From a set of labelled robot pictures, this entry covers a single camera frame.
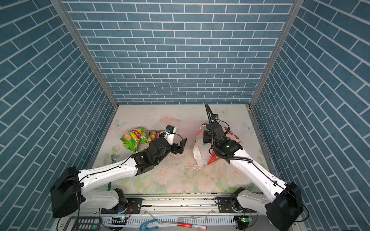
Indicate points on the green chips bag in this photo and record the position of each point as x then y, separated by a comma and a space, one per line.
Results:
133, 138

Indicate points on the red white paper bag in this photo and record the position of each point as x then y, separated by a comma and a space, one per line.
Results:
201, 150

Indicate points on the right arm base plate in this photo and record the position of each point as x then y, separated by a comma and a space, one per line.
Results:
230, 205

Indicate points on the aluminium rail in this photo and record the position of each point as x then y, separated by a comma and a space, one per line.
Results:
108, 200

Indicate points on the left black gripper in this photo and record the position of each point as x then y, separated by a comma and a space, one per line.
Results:
182, 144

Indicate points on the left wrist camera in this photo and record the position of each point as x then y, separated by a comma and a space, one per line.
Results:
169, 135

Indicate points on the red marker pen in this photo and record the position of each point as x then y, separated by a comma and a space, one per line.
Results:
193, 226

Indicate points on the black calculator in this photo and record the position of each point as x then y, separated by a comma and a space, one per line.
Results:
83, 224

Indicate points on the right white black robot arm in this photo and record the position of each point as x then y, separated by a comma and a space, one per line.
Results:
279, 201

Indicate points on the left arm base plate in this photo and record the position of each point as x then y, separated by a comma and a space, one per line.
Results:
128, 206

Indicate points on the metal fork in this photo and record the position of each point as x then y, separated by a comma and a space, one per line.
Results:
113, 158

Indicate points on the white cable duct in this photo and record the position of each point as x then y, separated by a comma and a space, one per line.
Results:
167, 221

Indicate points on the fruit candy bag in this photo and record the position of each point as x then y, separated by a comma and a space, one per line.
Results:
153, 135

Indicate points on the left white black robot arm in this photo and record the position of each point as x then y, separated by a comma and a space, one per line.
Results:
71, 189

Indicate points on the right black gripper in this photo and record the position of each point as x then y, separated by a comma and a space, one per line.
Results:
205, 136

